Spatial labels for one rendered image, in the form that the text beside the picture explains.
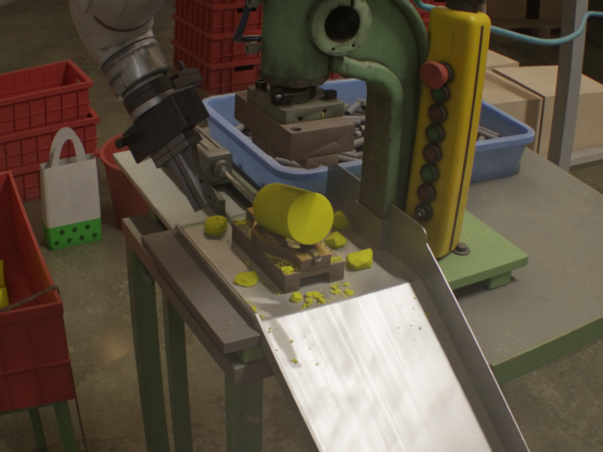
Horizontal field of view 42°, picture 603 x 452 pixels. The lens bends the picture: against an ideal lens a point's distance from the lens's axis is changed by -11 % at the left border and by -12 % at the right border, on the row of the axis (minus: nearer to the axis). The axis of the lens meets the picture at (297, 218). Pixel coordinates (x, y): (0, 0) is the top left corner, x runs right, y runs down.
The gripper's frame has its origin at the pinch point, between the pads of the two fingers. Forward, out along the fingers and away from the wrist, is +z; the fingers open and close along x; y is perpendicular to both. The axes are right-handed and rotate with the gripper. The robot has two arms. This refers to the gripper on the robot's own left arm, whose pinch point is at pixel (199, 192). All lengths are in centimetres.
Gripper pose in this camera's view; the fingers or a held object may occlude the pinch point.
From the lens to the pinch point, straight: 119.0
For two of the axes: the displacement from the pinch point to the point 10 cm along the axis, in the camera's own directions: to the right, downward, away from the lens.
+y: -5.9, 3.5, -7.3
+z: 4.8, 8.8, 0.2
